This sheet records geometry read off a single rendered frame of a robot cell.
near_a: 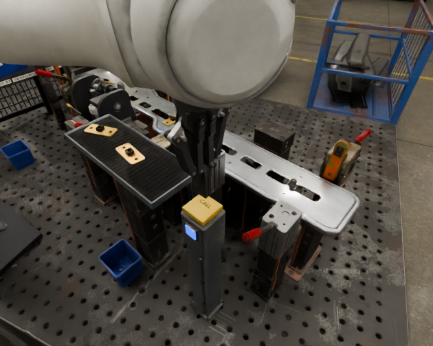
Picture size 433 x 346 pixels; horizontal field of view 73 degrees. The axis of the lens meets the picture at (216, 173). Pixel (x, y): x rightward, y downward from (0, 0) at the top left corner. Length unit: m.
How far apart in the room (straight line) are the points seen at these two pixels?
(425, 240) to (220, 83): 2.26
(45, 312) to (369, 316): 0.98
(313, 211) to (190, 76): 0.71
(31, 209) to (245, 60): 1.30
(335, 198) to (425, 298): 1.31
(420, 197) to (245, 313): 1.96
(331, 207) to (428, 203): 1.83
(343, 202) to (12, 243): 1.09
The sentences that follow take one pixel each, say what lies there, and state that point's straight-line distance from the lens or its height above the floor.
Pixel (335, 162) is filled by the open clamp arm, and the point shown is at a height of 1.05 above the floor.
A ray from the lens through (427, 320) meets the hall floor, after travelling 2.04.
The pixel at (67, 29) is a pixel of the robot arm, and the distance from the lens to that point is 0.23.
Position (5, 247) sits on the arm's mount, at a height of 0.75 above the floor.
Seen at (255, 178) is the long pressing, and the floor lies 1.00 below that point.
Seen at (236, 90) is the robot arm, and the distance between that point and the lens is 0.17.
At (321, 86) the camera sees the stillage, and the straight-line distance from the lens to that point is 3.49.
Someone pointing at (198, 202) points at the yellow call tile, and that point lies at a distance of 0.60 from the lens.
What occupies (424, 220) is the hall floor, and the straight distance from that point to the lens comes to 2.50.
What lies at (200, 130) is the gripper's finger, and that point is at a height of 1.36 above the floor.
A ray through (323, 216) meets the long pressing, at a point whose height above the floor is 1.00.
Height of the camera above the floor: 1.61
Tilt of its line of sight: 43 degrees down
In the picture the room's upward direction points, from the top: straight up
